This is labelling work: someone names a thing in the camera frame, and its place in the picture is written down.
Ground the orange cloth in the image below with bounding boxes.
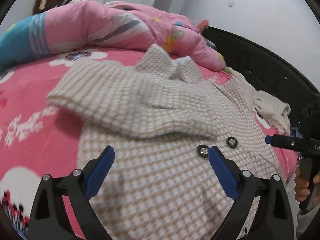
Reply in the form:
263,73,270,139
196,19,209,33

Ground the black padded headboard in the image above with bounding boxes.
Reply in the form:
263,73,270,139
201,26,320,140

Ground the cream fluffy cloth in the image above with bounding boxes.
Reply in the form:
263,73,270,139
226,66,292,135

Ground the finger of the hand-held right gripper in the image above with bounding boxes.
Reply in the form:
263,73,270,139
264,134,304,152

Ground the dark cloth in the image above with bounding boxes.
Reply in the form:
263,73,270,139
54,0,87,8

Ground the beige houndstooth knit coat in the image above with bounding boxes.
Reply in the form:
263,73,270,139
46,44,288,240

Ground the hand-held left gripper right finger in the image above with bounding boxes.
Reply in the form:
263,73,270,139
209,145,295,240

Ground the person's right hand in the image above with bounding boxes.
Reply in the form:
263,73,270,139
294,165,310,202

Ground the pink and blue quilt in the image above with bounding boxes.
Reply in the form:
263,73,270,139
0,0,225,72

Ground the pink floral bed sheet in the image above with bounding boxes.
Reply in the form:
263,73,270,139
0,47,299,240

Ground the person's right forearm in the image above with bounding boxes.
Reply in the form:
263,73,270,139
296,205,318,240

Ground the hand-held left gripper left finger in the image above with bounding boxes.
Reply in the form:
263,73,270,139
27,145,115,240

